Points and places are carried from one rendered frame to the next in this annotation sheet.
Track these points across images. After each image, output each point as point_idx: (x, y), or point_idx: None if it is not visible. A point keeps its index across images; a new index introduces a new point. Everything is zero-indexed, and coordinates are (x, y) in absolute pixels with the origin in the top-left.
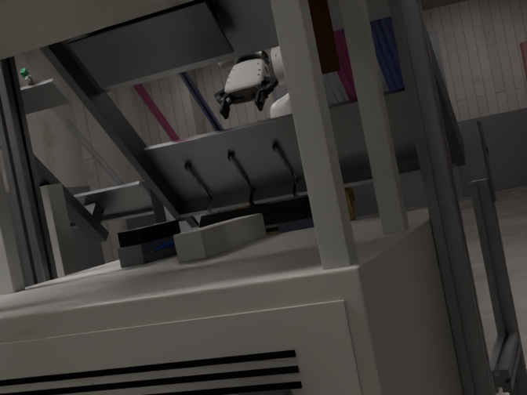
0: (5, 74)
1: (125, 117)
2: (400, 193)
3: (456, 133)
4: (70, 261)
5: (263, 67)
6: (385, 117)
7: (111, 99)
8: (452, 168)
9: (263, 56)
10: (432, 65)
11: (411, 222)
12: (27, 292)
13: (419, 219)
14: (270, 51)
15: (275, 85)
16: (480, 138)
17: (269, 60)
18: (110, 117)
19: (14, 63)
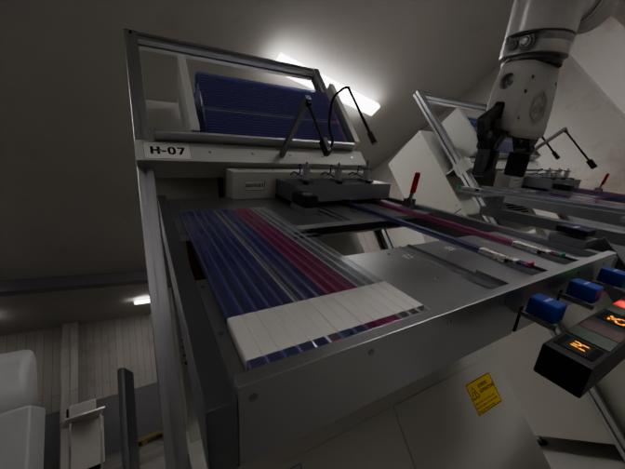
0: (378, 244)
1: (461, 218)
2: (187, 419)
3: (190, 379)
4: (605, 301)
5: (494, 87)
6: (181, 375)
7: (443, 212)
8: (162, 426)
9: (511, 49)
10: (153, 344)
11: (201, 446)
12: None
13: (196, 449)
14: (538, 3)
15: (484, 128)
16: (136, 423)
17: (522, 43)
18: (444, 228)
19: (381, 234)
